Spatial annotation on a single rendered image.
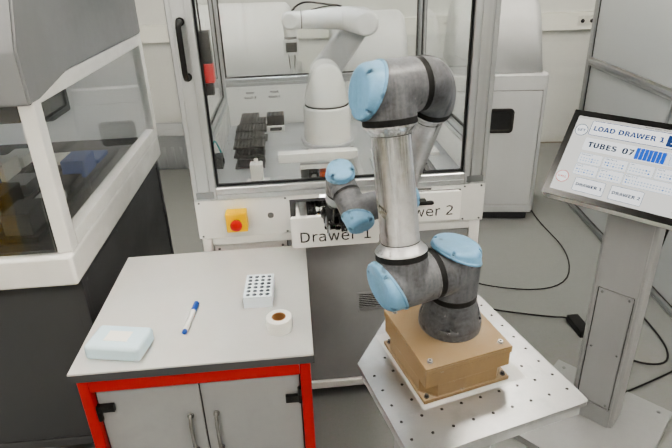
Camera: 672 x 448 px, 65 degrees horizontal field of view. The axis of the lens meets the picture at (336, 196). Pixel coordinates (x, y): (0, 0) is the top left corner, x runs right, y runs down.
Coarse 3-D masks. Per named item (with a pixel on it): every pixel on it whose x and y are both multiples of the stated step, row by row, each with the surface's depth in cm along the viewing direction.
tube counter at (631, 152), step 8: (624, 144) 167; (624, 152) 166; (632, 152) 165; (640, 152) 163; (648, 152) 162; (656, 152) 161; (664, 152) 159; (640, 160) 162; (648, 160) 161; (656, 160) 160; (664, 160) 159
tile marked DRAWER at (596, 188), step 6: (576, 180) 171; (582, 180) 170; (588, 180) 169; (576, 186) 170; (582, 186) 169; (588, 186) 168; (594, 186) 167; (600, 186) 166; (582, 192) 169; (588, 192) 168; (594, 192) 167; (600, 192) 166
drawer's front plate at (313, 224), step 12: (300, 216) 172; (312, 216) 172; (300, 228) 173; (312, 228) 173; (324, 228) 174; (372, 228) 175; (300, 240) 174; (312, 240) 175; (324, 240) 175; (336, 240) 176; (348, 240) 176; (360, 240) 177; (372, 240) 177
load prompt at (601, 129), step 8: (592, 128) 174; (600, 128) 173; (608, 128) 171; (616, 128) 170; (624, 128) 168; (632, 128) 167; (640, 128) 166; (600, 136) 172; (608, 136) 170; (616, 136) 169; (624, 136) 168; (632, 136) 166; (640, 136) 165; (648, 136) 164; (656, 136) 162; (664, 136) 161; (648, 144) 163; (656, 144) 161; (664, 144) 160
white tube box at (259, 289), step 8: (248, 280) 163; (256, 280) 163; (264, 280) 163; (272, 280) 162; (248, 288) 160; (256, 288) 158; (264, 288) 158; (272, 288) 158; (248, 296) 155; (256, 296) 155; (264, 296) 155; (272, 296) 157; (248, 304) 155; (256, 304) 155; (264, 304) 156; (272, 304) 156
